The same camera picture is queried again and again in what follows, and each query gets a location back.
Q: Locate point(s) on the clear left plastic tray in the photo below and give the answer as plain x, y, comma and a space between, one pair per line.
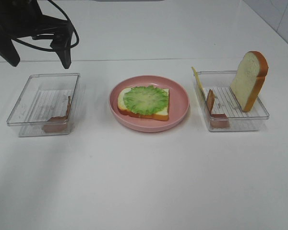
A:
44, 96

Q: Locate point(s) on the green lettuce leaf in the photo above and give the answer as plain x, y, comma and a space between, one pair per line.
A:
146, 99

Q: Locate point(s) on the standing bread slice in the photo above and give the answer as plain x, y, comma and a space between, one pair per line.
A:
249, 79

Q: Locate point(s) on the bacon strip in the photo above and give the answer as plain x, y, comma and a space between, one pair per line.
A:
216, 120
58, 123

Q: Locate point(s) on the pink round plate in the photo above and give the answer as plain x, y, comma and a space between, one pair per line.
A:
149, 103

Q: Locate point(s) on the yellow cheese slice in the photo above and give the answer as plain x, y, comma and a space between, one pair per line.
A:
195, 73

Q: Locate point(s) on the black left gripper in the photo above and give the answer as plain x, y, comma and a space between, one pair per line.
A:
22, 18

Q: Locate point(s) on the clear right plastic tray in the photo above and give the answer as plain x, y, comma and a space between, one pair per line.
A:
226, 103

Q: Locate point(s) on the white bread slice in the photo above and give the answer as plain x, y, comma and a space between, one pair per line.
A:
127, 110

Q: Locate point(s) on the clear plastic tray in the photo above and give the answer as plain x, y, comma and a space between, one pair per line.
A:
44, 96
226, 103

